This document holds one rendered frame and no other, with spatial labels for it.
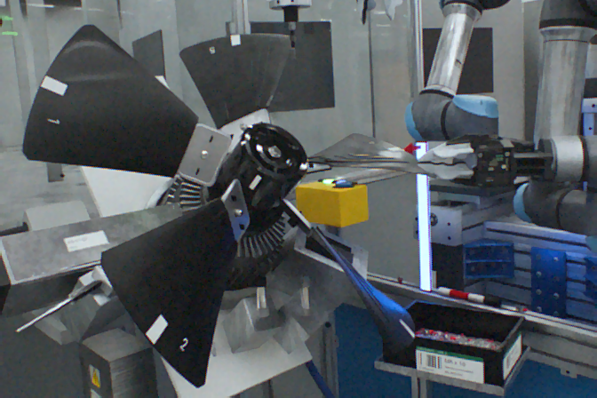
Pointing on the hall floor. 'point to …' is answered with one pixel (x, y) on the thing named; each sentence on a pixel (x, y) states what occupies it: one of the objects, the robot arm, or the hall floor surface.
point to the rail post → (327, 354)
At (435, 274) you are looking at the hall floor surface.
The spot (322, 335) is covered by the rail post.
